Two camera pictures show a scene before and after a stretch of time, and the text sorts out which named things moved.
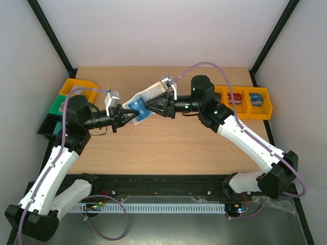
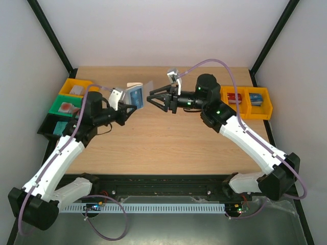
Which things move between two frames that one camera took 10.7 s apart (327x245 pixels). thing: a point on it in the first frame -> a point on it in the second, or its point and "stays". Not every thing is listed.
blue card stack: x=256 y=99 stays
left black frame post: x=52 y=37 stays
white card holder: x=139 y=102 -> x=147 y=92
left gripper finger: x=129 y=111 -> x=122 y=105
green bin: x=56 y=107 stays
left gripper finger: x=128 y=119 -> x=130 y=109
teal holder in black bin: x=57 y=128 stays
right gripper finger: x=162 y=112 -> x=160 y=102
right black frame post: x=272 y=40 stays
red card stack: x=237 y=98 stays
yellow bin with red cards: x=242 y=99 stays
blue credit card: x=139 y=105 -> x=136 y=97
